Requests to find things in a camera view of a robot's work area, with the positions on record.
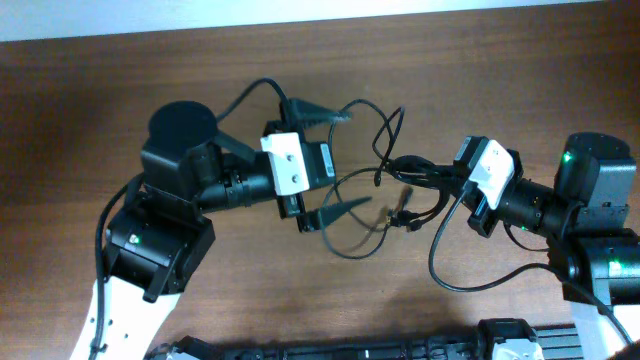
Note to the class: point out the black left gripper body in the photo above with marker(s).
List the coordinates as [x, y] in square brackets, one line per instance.
[291, 206]

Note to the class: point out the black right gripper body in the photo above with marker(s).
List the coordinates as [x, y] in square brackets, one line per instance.
[480, 215]

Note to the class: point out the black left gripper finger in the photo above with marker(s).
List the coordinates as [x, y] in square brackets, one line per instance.
[306, 114]
[329, 214]

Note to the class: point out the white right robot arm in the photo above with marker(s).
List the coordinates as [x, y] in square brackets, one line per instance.
[582, 218]

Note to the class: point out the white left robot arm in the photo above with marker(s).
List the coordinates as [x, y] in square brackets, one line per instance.
[156, 230]

